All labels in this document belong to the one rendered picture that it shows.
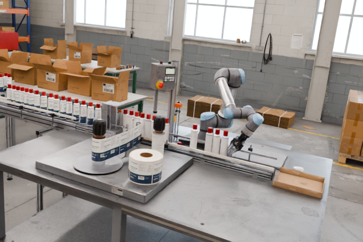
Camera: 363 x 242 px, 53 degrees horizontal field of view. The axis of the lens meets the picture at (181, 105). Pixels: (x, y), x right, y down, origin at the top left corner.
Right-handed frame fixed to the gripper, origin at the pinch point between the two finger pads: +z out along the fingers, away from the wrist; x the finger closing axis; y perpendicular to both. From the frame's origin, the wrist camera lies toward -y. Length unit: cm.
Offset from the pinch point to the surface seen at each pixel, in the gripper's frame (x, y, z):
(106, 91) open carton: -157, -106, 94
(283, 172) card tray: 36.6, -12.1, -10.0
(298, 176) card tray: 45.9, -10.9, -15.0
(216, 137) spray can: -13.8, 2.8, -3.2
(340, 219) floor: 121, -132, 38
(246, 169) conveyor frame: 16.0, 5.4, -0.6
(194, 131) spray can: -28.7, 2.4, 4.7
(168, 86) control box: -67, -7, -4
